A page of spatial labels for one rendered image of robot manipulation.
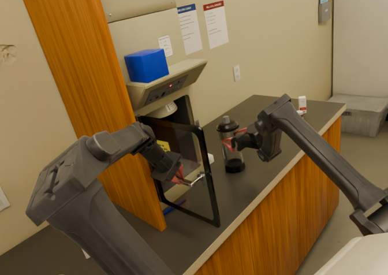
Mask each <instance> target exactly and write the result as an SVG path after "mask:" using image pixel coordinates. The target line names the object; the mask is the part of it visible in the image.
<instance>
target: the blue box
mask: <svg viewBox="0 0 388 275"><path fill-rule="evenodd" d="M124 59H125V63H126V67H127V70H128V73H129V77H130V80H131V81H132V82H139V83H150V82H152V81H154V80H157V79H159V78H161V77H164V76H166V75H169V69H168V66H167V61H166V56H165V51H164V49H145V50H142V51H138V52H136V53H133V54H129V55H126V56H124Z"/></svg>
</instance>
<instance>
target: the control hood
mask: <svg viewBox="0 0 388 275"><path fill-rule="evenodd" d="M207 61H208V60H207V59H187V60H184V61H181V62H179V63H176V64H174V65H171V66H168V69H169V75H166V76H164V77H161V78H159V79H157V80H154V81H152V82H150V83H139V82H132V81H130V82H128V83H126V84H125V85H126V89H127V92H128V95H129V99H130V103H131V105H132V109H133V110H135V111H136V110H139V109H141V108H143V107H145V106H147V105H145V102H146V100H147V98H148V95H149V93H150V91H152V90H155V89H157V88H159V87H161V86H163V85H166V84H168V83H171V82H172V81H175V80H177V79H179V78H182V77H184V76H186V75H188V77H187V78H186V80H185V82H184V84H183V86H182V87H181V89H183V88H185V87H187V86H189V85H191V84H193V83H195V82H196V80H197V79H198V77H199V76H200V74H201V72H202V71H203V69H204V67H205V66H206V64H207ZM177 91H178V90H177ZM175 92H176V91H175ZM173 93H174V92H173ZM171 94H172V93H171ZM169 95H170V94H169ZM167 96H168V95H167ZM164 97H165V96H164ZM164 97H163V98H164ZM158 100H160V99H158ZM158 100H156V101H158ZM156 101H154V102H156ZM152 103H153V102H152ZM150 104H151V103H150ZM144 105H145V106H144ZM148 105H149V104H148Z"/></svg>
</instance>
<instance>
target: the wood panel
mask: <svg viewBox="0 0 388 275"><path fill-rule="evenodd" d="M23 1H24V4H25V7H26V9H27V12H28V14H29V17H30V19H31V22H32V25H33V27H34V29H35V32H36V34H37V37H38V39H39V42H40V45H41V47H42V50H43V52H44V55H45V57H46V60H47V62H48V65H49V67H50V70H51V72H52V75H53V78H54V80H55V83H56V85H57V88H58V91H59V93H60V95H61V98H62V100H63V103H64V105H65V108H66V111H67V113H68V116H69V118H70V121H71V123H72V125H73V129H74V131H75V133H76V136H77V138H78V139H80V138H81V137H82V136H89V137H91V136H93V135H94V134H95V133H98V132H102V131H107V132H108V133H112V132H115V131H119V130H121V129H124V128H126V127H127V126H128V125H131V124H133V123H134V122H136V119H135V115H134V113H133V109H132V105H131V103H130V99H129V95H128V92H127V89H126V85H125V82H124V78H123V75H122V72H121V68H120V64H119V62H118V58H117V54H116V52H115V48H114V44H113V40H112V38H111V34H110V30H109V26H108V24H107V20H106V16H105V13H104V10H103V6H102V3H101V0H23ZM150 175H151V171H150V167H149V164H148V161H147V160H146V159H145V158H144V157H143V156H142V155H141V154H140V153H137V154H136V155H134V156H133V155H132V154H130V153H129V154H127V155H125V156H124V157H122V158H121V159H119V160H118V161H117V162H115V163H114V164H112V165H111V166H109V167H108V168H107V169H105V170H104V171H103V172H102V173H101V174H100V175H99V176H98V177H97V179H98V180H99V181H100V182H101V183H102V185H103V188H104V190H105V192H106V193H107V196H108V197H109V199H110V200H111V201H113V202H114V203H116V204H118V205H119V206H121V207H123V208H124V209H126V210H127V211H129V212H131V213H132V214H134V215H135V216H137V217H139V218H140V219H142V220H143V221H145V222H147V223H148V224H150V225H152V226H153V227H155V228H156V229H158V230H160V231H163V230H164V229H165V228H166V227H167V226H166V222H165V218H164V215H163V212H162V208H161V204H160V201H159V198H158V194H157V191H156V188H155V184H154V181H153V178H152V177H151V176H150Z"/></svg>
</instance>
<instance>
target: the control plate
mask: <svg viewBox="0 0 388 275"><path fill-rule="evenodd" d="M187 77H188V75H186V76H184V77H182V78H179V79H177V80H175V81H172V82H171V83H168V84H166V85H163V86H161V87H159V88H157V89H155V90H152V91H150V93H149V95H148V98H147V100H146V102H145V105H148V104H150V103H152V102H154V101H156V100H158V99H161V98H163V97H164V96H166V95H169V94H171V93H173V92H175V91H177V90H179V89H181V87H182V86H183V84H184V82H185V80H186V78H187ZM178 81H180V82H179V83H178ZM170 85H171V86H170ZM178 86H179V88H177V87H178ZM173 89H174V90H173ZM169 90H170V92H168V91H169ZM163 92H165V94H164V96H161V95H162V93H163ZM156 96H159V97H158V98H157V99H155V98H156ZM150 99H152V100H151V101H150ZM145 105H144V106H145Z"/></svg>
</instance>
